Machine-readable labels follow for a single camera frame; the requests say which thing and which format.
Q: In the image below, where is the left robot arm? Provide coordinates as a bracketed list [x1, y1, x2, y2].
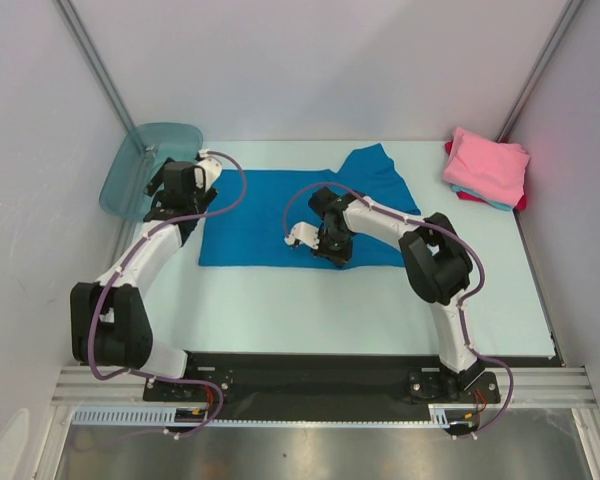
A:
[70, 157, 222, 400]

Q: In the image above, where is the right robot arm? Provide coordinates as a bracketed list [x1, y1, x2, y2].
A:
[285, 187, 484, 401]

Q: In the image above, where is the teal translucent plastic bin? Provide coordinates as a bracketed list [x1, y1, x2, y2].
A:
[99, 122, 203, 222]

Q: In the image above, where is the light blue folded t-shirt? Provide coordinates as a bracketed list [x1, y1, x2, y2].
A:
[451, 185, 514, 211]

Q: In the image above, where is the pink folded t-shirt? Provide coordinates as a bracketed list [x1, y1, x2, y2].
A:
[440, 125, 532, 206]

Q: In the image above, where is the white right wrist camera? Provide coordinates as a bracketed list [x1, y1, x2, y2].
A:
[284, 222, 320, 250]

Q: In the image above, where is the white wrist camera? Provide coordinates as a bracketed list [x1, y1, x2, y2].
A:
[284, 222, 320, 250]
[194, 150, 223, 192]

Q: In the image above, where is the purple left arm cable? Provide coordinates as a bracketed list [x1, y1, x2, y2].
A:
[89, 150, 248, 441]

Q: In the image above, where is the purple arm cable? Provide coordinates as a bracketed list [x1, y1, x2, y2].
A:
[89, 150, 248, 441]
[282, 182, 515, 441]

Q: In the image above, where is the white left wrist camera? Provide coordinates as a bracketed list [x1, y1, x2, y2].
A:
[194, 150, 223, 192]

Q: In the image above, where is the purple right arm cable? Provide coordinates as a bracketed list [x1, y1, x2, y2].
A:
[282, 182, 515, 441]

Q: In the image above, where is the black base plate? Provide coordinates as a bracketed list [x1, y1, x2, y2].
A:
[138, 353, 561, 421]

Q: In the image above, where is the left aluminium frame post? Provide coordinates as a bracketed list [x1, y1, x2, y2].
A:
[53, 0, 135, 133]

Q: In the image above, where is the aluminium frame post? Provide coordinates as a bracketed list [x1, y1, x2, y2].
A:
[494, 0, 588, 142]
[53, 0, 135, 133]

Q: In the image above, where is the aluminium front rail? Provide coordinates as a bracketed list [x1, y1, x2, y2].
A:
[51, 366, 597, 409]

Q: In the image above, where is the white slotted cable duct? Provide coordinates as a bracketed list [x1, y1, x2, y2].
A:
[72, 406, 476, 429]

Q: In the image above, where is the right aluminium frame post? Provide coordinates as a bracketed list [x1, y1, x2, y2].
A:
[494, 0, 588, 142]

